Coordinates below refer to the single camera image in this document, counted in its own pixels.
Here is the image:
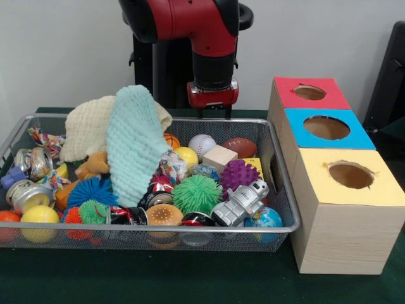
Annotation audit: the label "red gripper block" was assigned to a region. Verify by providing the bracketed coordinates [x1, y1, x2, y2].
[186, 79, 240, 120]

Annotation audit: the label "mint green waffle cloth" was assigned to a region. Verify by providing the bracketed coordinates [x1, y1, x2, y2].
[106, 85, 170, 208]

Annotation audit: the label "cream waffle cloth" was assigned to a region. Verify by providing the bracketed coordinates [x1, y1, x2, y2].
[59, 94, 173, 162]

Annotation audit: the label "wooden box three holes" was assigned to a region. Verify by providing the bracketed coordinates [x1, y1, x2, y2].
[266, 77, 405, 275]

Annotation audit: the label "small white baseball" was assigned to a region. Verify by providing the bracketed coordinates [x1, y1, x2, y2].
[188, 134, 218, 159]

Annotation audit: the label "small brown football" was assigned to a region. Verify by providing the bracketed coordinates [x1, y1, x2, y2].
[223, 137, 258, 159]

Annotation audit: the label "plain wooden cube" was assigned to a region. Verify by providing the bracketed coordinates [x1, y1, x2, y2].
[202, 144, 239, 167]

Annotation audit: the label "crumpled clear blue wrapper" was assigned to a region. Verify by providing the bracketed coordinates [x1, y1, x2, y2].
[189, 163, 220, 183]

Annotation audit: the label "purple spiky ball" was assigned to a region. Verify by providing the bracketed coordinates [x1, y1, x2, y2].
[220, 159, 259, 202]

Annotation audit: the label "green spiky rubber ball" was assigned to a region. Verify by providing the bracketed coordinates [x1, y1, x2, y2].
[171, 175, 223, 216]

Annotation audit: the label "silver toy robot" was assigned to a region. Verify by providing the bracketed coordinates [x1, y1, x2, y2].
[210, 179, 270, 227]

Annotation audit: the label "blue globe ball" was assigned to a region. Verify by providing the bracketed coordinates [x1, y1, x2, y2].
[244, 206, 284, 244]

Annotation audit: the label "dark green table cloth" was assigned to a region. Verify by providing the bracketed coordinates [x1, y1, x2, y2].
[0, 106, 405, 304]

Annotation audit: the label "black office chair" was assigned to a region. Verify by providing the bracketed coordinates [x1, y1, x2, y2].
[363, 20, 405, 127]

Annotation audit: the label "smooth yellow ball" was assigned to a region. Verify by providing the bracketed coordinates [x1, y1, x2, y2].
[20, 205, 60, 244]

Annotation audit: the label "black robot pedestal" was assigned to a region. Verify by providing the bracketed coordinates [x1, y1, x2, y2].
[128, 3, 254, 110]

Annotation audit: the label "shallow wire mesh bin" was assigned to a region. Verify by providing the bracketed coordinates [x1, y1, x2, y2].
[0, 113, 301, 253]

